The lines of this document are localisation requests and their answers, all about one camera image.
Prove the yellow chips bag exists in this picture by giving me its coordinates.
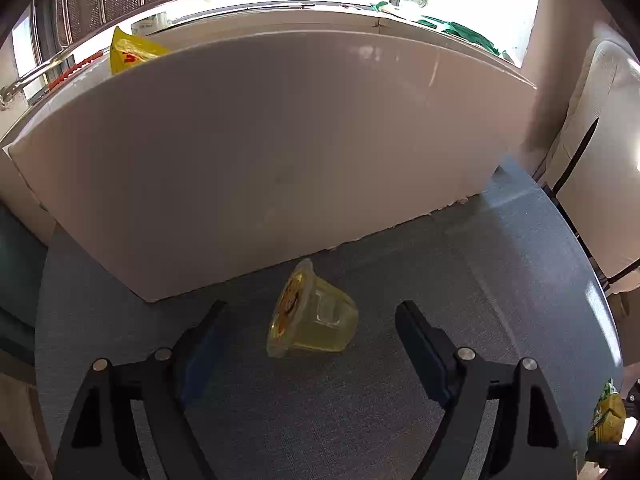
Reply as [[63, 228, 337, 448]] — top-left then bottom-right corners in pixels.
[[589, 379, 627, 443]]

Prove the yellow snack packet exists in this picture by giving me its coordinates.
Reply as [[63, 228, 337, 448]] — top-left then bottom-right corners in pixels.
[[110, 27, 169, 75]]

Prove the green cloth on sill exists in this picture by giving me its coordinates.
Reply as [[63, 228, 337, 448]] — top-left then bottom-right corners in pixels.
[[371, 0, 514, 64]]

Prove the white cardboard box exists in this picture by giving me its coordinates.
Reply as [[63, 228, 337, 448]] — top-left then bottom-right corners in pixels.
[[4, 10, 536, 302]]

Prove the red beaded tool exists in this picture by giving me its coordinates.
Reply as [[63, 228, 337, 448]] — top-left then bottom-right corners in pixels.
[[47, 50, 104, 91]]

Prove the white cushioned chair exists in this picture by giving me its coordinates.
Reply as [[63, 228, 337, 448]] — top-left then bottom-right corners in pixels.
[[541, 40, 639, 292]]

